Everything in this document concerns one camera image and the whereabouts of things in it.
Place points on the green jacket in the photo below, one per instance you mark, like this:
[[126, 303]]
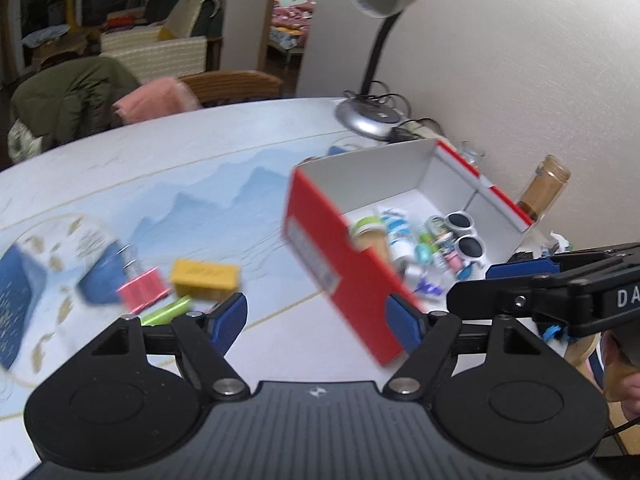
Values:
[[75, 95]]

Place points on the patterned cloth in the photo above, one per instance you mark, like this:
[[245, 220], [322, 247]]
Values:
[[22, 142]]

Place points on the clear drinking glass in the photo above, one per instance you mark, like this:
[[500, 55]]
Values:
[[472, 152]]

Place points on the pink bed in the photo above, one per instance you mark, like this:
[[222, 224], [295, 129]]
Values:
[[292, 15]]

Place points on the pink towel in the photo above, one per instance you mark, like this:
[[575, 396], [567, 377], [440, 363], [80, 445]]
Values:
[[150, 100]]

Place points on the small jar with green lid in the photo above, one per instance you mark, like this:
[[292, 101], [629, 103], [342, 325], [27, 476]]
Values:
[[372, 240]]

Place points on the yellow cardboard box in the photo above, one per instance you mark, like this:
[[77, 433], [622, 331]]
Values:
[[205, 277]]

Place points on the armchair with beige cover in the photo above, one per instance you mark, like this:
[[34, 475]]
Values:
[[150, 52]]

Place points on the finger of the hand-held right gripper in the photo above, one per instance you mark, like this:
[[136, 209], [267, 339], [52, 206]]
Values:
[[490, 297], [520, 267]]

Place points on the brown glass bottle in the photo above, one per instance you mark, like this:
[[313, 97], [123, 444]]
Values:
[[542, 190]]

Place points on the person's right hand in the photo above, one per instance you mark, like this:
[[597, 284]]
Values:
[[625, 375]]

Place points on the crumpled wrapper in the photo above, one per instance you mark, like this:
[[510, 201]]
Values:
[[556, 244]]

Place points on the yellow toy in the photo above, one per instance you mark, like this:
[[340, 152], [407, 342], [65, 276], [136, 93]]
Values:
[[70, 7]]

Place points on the glass vial with purple beads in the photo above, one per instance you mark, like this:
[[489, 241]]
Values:
[[430, 289]]

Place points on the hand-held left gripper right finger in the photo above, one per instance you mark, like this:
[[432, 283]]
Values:
[[406, 322]]

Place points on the teal round trinket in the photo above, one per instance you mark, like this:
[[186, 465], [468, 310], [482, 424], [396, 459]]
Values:
[[424, 252]]

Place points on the green lip balm tube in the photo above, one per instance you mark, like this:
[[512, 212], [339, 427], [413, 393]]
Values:
[[167, 310]]

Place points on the red cardboard box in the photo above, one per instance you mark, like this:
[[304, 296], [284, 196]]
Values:
[[325, 240]]

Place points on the pink binder clip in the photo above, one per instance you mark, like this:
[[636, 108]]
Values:
[[142, 287]]

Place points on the white tube with blue label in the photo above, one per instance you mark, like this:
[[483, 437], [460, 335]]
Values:
[[400, 240]]

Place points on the white sunglasses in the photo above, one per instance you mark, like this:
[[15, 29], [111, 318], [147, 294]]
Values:
[[471, 246]]

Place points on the white power strip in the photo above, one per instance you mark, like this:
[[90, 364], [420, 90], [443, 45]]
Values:
[[425, 131]]

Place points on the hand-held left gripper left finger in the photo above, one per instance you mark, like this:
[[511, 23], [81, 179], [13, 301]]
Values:
[[227, 324]]

